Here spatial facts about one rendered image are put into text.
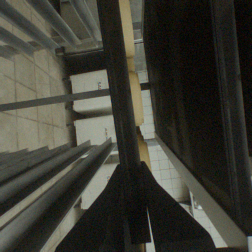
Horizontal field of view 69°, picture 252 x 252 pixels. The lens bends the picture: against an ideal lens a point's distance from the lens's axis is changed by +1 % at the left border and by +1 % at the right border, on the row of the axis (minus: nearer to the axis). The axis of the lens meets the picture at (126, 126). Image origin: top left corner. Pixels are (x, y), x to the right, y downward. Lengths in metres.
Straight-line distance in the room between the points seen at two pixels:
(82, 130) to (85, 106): 0.33
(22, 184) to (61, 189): 0.10
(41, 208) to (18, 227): 0.04
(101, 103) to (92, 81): 0.34
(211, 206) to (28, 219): 0.18
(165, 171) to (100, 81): 1.69
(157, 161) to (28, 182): 2.69
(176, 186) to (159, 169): 0.36
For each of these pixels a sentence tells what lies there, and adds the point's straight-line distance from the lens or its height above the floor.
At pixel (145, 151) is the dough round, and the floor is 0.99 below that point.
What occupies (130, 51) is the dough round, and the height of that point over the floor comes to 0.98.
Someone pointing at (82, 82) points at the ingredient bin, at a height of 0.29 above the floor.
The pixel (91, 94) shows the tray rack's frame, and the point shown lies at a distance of 0.76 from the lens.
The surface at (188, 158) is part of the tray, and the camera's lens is 0.25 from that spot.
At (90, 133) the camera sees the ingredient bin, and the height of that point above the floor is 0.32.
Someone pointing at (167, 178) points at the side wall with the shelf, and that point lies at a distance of 3.04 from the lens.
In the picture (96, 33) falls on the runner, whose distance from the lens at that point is 0.76.
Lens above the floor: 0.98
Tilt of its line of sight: 4 degrees down
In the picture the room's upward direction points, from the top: 82 degrees clockwise
